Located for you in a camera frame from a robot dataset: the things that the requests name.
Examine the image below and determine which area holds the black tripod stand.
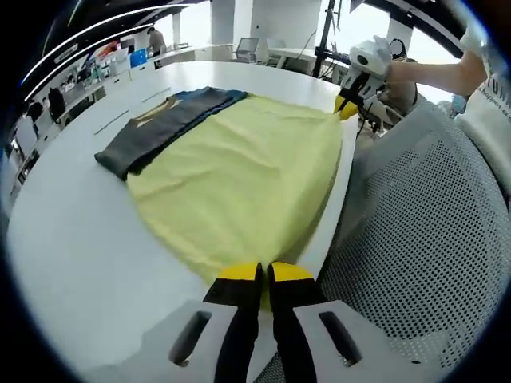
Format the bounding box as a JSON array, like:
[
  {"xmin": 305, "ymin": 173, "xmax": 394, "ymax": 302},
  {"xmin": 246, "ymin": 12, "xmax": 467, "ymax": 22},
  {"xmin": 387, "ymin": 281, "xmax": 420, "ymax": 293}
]
[{"xmin": 311, "ymin": 0, "xmax": 345, "ymax": 79}]

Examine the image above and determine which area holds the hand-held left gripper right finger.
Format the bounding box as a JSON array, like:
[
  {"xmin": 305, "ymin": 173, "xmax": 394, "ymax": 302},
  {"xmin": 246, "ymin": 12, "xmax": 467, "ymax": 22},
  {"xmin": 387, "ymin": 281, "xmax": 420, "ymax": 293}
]
[{"xmin": 267, "ymin": 261, "xmax": 436, "ymax": 383}]

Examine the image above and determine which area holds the person's right hand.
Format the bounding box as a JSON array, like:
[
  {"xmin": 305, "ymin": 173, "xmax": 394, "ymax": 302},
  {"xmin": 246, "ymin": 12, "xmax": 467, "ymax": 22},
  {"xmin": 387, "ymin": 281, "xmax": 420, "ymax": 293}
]
[{"xmin": 370, "ymin": 34, "xmax": 395, "ymax": 77}]

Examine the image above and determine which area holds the person's white shirt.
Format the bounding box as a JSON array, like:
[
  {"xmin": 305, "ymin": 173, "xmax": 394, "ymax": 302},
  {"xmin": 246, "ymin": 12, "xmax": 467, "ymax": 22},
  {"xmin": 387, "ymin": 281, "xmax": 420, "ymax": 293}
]
[{"xmin": 454, "ymin": 22, "xmax": 511, "ymax": 197}]

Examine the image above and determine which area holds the blue storage box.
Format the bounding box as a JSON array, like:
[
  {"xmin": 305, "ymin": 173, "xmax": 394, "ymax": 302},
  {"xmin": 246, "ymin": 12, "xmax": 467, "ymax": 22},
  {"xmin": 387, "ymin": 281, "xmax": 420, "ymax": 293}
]
[{"xmin": 129, "ymin": 48, "xmax": 149, "ymax": 69}]

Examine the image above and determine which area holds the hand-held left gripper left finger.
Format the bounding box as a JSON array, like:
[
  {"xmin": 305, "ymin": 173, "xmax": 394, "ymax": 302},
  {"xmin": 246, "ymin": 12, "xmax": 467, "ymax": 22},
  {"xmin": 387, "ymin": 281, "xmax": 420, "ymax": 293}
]
[{"xmin": 85, "ymin": 261, "xmax": 264, "ymax": 383}]

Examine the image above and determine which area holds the grey mesh office chair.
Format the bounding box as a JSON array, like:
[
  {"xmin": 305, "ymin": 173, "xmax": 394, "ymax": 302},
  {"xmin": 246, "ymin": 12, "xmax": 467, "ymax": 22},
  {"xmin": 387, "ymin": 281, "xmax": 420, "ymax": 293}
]
[{"xmin": 255, "ymin": 99, "xmax": 511, "ymax": 383}]

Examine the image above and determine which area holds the yellow garment with dark sleeves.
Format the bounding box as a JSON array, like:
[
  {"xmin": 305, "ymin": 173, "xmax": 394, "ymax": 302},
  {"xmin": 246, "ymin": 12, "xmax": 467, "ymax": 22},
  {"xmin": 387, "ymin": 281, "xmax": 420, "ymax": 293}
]
[{"xmin": 93, "ymin": 86, "xmax": 345, "ymax": 286}]

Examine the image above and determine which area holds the black backpack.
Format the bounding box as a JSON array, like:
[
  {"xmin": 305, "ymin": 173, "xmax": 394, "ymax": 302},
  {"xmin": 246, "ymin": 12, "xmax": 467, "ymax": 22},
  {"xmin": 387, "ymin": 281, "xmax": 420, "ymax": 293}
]
[{"xmin": 47, "ymin": 87, "xmax": 67, "ymax": 124}]

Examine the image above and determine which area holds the white side desk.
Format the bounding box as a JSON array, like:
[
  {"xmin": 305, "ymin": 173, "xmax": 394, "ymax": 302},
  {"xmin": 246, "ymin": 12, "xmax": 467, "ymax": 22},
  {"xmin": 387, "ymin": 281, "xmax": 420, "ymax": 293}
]
[{"xmin": 269, "ymin": 46, "xmax": 320, "ymax": 76}]

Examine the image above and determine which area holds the white mesh office chair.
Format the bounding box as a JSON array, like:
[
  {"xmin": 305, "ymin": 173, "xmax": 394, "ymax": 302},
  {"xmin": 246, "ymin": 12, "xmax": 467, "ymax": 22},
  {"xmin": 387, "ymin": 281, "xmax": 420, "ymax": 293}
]
[{"xmin": 235, "ymin": 37, "xmax": 261, "ymax": 64}]

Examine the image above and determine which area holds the white table cable cover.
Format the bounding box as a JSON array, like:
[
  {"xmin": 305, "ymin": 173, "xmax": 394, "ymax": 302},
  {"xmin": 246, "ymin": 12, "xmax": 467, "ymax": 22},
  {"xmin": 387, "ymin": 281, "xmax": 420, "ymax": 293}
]
[{"xmin": 93, "ymin": 109, "xmax": 130, "ymax": 136}]

